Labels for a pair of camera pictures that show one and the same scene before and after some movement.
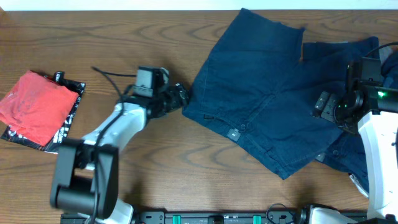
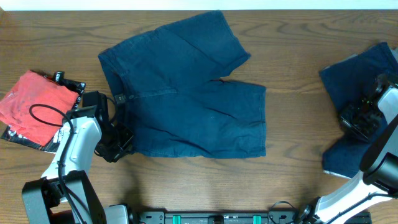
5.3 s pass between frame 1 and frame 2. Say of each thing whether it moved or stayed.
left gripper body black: moved
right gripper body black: moved
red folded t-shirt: stayed
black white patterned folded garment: stayed
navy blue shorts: moved
